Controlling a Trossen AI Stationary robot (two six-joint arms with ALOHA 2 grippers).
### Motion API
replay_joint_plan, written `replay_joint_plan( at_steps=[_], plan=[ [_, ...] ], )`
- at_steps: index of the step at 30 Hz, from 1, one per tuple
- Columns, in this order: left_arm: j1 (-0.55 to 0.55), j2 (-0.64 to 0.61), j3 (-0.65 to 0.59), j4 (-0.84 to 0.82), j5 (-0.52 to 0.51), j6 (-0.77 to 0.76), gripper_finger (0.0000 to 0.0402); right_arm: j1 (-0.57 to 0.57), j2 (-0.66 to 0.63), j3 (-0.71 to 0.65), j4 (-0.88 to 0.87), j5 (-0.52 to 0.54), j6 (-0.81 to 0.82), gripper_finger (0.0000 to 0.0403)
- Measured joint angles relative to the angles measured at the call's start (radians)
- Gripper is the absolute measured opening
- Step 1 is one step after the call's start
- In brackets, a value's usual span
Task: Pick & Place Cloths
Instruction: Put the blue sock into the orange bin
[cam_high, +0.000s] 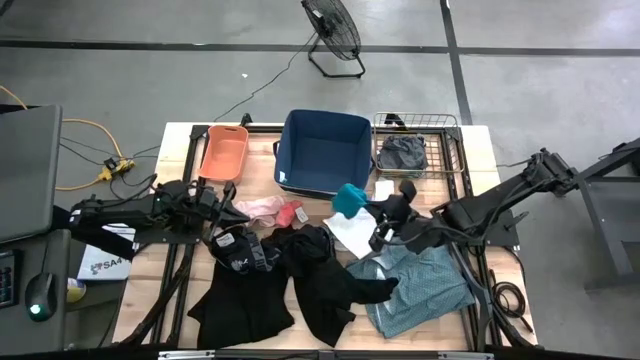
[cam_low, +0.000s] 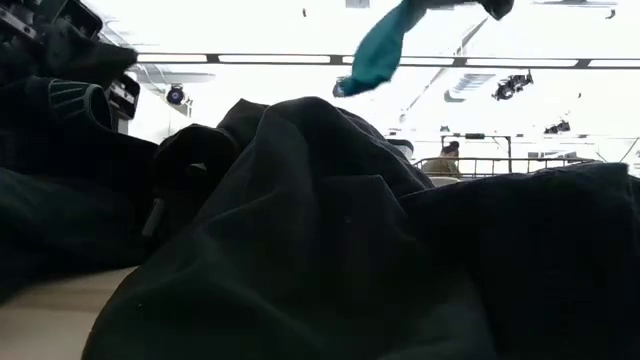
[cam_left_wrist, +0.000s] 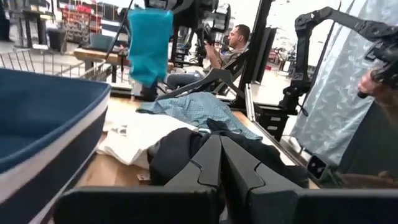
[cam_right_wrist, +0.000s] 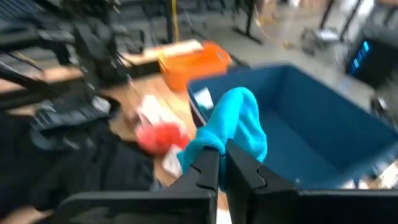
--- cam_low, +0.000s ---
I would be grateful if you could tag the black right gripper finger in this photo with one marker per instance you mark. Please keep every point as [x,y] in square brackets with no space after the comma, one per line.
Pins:
[497,7]

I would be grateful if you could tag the large dark cloth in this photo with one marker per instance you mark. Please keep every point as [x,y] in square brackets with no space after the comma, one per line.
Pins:
[300,225]

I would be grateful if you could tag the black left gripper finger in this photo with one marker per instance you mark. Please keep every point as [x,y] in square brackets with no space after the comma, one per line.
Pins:
[125,97]
[90,60]

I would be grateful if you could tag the person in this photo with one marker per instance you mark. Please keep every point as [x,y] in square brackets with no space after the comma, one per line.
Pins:
[445,165]

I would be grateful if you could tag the black cloth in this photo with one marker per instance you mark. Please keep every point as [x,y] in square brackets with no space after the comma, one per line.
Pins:
[550,260]
[195,160]

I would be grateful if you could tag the round ceiling lamp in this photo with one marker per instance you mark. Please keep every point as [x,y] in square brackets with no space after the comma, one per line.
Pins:
[339,91]
[175,95]

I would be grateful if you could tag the ceiling spotlight cluster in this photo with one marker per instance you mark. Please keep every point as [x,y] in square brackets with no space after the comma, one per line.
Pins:
[512,85]
[557,128]

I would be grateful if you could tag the teal sock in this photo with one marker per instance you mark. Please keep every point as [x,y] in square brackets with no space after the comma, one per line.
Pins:
[380,50]

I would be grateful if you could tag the black garment with grey band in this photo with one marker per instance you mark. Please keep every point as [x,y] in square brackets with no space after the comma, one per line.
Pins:
[50,200]

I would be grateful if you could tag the ceiling track beam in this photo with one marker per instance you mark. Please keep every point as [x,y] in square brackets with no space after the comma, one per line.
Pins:
[275,58]

